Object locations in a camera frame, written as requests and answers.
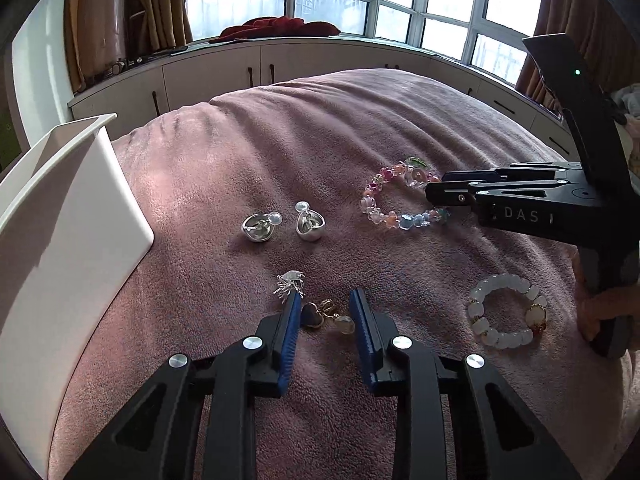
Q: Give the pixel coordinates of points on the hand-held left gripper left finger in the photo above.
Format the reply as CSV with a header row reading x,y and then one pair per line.
x,y
290,345

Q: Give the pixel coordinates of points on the white window sill cabinet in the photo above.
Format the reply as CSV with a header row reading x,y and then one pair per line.
x,y
210,72

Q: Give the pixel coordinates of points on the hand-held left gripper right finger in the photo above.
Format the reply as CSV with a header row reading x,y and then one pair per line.
x,y
363,345

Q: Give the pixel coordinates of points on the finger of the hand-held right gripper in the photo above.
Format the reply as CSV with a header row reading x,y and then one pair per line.
x,y
500,174
450,194

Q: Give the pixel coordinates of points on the pale crumpled cloth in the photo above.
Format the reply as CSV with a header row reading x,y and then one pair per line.
x,y
629,100

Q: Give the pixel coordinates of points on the red cloth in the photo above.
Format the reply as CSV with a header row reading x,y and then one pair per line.
x,y
277,27

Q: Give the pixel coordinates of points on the pink fleece blanket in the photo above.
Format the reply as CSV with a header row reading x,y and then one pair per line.
x,y
300,150

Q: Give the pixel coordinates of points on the silver tassel earring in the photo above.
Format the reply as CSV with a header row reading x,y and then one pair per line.
x,y
290,282

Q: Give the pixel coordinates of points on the silver heart pearl earring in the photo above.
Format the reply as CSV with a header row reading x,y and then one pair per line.
x,y
257,227
310,227

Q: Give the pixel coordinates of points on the brown curtain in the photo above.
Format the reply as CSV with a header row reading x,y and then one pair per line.
x,y
580,5
145,5

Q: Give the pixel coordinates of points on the person's right hand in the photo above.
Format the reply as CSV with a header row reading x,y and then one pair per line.
x,y
591,312

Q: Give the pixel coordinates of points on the gold heart charm earring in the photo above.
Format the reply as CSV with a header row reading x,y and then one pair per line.
x,y
311,316

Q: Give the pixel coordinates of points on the white framed bay window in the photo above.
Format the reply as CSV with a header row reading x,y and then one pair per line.
x,y
400,5

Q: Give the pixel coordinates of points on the white plastic storage box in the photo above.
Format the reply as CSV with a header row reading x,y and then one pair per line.
x,y
65,240

